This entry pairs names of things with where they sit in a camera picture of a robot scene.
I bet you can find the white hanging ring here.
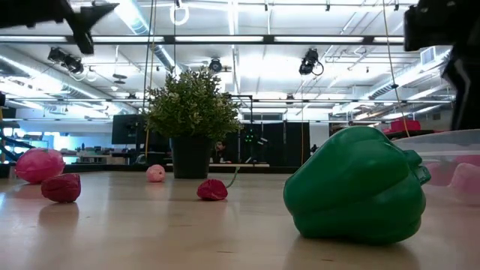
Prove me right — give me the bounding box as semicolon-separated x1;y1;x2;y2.
169;2;191;26

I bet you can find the black background monitor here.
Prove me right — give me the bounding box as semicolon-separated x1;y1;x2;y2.
111;114;149;146

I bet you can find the person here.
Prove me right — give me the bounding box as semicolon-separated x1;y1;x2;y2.
211;140;233;164

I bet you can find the clear plastic tupperware container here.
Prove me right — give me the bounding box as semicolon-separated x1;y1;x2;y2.
391;129;480;207

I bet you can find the black overhead crossbar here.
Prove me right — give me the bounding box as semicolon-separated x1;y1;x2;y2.
0;34;406;45

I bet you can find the pink toy berry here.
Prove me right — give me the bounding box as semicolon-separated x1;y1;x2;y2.
448;163;480;206
145;163;167;184
425;160;457;187

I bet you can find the black partition panel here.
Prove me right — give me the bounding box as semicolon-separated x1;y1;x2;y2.
239;121;311;168

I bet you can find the green plant in black pot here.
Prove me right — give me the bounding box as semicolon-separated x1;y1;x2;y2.
144;67;243;180

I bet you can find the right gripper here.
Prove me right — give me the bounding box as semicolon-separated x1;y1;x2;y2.
403;0;480;131

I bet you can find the green toy bell pepper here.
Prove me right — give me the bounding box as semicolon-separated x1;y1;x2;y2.
283;125;432;247

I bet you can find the yellow hanging cable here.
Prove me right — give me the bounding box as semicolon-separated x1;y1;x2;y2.
144;0;158;158
381;0;411;138

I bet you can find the red storage bin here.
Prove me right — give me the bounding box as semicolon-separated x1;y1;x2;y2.
382;118;422;134

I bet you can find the black metal table frame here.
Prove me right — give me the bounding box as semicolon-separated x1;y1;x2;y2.
63;163;301;175

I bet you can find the large red toy fruit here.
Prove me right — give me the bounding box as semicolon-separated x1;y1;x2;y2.
14;147;66;185

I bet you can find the small red chili pepper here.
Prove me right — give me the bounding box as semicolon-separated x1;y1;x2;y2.
196;166;241;202
40;172;82;204

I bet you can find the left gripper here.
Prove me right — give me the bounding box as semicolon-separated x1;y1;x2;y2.
0;0;119;56

